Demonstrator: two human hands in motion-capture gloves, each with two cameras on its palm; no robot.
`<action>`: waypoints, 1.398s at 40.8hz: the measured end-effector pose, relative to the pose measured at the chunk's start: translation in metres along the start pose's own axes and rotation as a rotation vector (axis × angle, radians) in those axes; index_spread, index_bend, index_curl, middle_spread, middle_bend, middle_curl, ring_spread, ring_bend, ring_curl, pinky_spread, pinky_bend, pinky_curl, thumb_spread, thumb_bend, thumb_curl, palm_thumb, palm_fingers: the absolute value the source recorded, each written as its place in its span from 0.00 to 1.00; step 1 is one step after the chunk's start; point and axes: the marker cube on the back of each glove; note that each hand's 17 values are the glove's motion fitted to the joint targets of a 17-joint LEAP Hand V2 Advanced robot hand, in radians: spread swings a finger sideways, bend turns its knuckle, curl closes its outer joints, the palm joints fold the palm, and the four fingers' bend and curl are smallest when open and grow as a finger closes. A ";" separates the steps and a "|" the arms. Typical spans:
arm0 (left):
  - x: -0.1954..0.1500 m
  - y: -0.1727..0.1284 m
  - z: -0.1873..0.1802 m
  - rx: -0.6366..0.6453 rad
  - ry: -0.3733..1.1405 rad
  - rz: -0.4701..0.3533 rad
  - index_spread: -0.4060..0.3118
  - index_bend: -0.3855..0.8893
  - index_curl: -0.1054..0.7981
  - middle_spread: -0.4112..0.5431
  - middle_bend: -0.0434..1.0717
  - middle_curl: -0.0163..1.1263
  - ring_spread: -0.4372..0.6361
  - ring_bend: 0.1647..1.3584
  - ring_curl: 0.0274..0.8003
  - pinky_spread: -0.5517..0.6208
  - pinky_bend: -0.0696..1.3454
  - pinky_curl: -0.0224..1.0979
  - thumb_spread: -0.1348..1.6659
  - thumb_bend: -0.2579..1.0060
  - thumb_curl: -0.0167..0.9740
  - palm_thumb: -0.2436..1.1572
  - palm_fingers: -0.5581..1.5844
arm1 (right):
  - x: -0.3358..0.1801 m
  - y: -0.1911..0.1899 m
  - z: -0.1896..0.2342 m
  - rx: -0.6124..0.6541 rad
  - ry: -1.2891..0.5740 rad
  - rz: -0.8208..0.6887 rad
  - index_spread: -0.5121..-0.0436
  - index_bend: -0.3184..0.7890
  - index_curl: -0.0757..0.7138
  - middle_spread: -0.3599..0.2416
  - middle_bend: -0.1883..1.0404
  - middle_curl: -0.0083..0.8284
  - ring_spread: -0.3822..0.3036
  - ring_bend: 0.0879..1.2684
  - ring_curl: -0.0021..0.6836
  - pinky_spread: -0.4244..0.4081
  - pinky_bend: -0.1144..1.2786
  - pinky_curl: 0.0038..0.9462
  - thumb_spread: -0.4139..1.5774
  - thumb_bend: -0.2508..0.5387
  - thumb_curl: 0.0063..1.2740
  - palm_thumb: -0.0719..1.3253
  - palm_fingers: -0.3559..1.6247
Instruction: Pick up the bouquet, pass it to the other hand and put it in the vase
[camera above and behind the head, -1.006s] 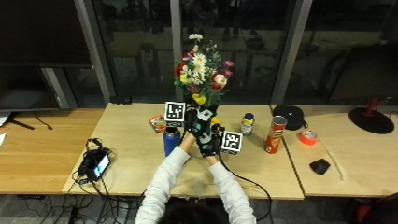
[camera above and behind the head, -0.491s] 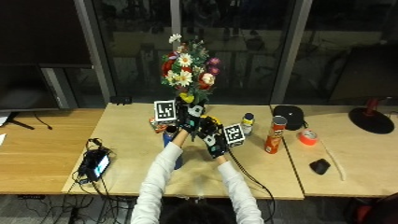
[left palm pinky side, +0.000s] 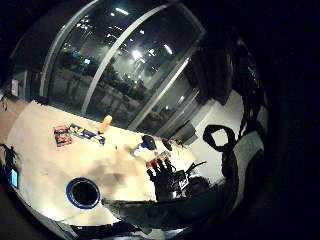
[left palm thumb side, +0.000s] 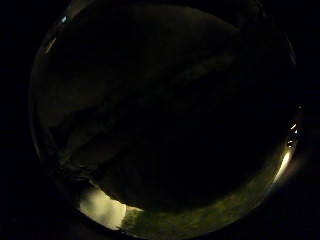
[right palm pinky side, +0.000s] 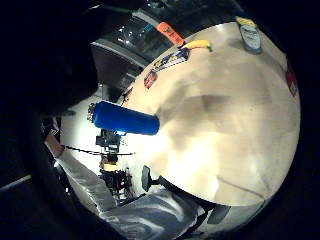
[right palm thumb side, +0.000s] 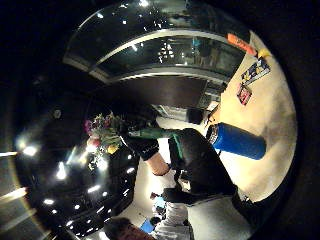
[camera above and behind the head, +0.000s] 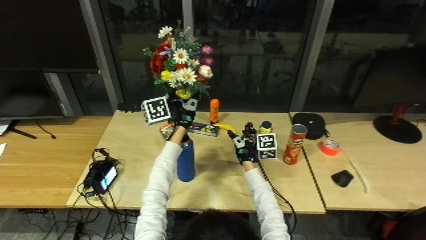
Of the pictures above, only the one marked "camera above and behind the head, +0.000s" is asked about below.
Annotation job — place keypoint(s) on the person's right hand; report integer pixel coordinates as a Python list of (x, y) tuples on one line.
[(246, 148)]

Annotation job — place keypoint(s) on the person's left hand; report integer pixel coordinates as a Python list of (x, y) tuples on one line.
[(183, 115)]

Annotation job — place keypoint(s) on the colourful flower bouquet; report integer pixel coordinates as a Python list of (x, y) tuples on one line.
[(180, 63)]

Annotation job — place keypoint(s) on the yellow banana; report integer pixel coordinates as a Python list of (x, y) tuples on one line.
[(226, 126)]

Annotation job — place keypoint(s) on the small blue yellow-capped bottle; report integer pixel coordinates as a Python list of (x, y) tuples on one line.
[(266, 127)]

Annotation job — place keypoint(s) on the white marker cube left glove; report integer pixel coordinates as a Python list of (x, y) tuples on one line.
[(156, 110)]

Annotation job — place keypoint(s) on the white marker cube glove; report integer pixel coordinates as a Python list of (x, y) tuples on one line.
[(156, 110), (267, 146)]

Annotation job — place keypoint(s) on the white marker cube right glove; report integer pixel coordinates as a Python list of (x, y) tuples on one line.
[(267, 146)]

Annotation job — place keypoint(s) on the dark printed snack packet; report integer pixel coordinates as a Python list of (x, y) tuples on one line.
[(202, 129)]

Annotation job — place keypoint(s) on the orange bottle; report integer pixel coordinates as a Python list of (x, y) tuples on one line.
[(215, 110)]

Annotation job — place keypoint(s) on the red chips can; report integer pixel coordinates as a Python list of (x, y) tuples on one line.
[(294, 146)]

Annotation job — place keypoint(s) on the blue water bottle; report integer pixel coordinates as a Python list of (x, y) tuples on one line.
[(187, 163)]

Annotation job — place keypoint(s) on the black pouch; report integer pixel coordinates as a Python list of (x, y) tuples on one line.
[(311, 125)]

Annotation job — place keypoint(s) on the orange tape roll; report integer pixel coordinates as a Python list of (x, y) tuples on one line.
[(329, 147)]

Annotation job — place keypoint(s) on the black computer mouse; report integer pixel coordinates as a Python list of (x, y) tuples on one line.
[(343, 178)]

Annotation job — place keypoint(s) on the black device with lit screen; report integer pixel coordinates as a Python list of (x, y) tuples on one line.
[(103, 176)]

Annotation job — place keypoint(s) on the white thin stick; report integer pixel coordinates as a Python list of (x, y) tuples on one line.
[(360, 176)]

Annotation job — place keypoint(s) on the black round lamp base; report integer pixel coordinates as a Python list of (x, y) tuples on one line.
[(397, 128)]

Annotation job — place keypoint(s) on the black monitor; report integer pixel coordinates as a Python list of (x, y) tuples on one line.
[(27, 96)]

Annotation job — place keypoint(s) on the white paper sheet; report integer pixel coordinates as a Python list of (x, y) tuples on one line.
[(2, 148)]

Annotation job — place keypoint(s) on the red and black chair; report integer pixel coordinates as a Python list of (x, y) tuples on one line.
[(401, 225)]

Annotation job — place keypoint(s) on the black power strip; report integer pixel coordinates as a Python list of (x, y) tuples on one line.
[(34, 210)]

